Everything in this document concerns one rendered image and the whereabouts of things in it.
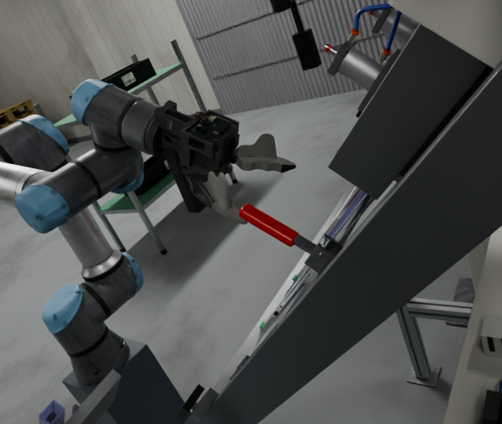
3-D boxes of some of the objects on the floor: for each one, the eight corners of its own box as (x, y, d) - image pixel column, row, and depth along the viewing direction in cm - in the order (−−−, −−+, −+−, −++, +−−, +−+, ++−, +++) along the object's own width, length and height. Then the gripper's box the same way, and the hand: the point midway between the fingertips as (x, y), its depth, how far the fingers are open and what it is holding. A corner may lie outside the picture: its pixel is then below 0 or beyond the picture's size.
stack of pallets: (66, 149, 745) (34, 97, 706) (20, 177, 689) (-17, 122, 650) (29, 156, 827) (-1, 109, 788) (-14, 181, 771) (-49, 132, 732)
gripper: (113, 135, 60) (242, 196, 54) (198, 79, 73) (311, 124, 68) (118, 184, 66) (235, 245, 60) (197, 124, 79) (299, 170, 73)
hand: (273, 197), depth 66 cm, fingers open, 14 cm apart
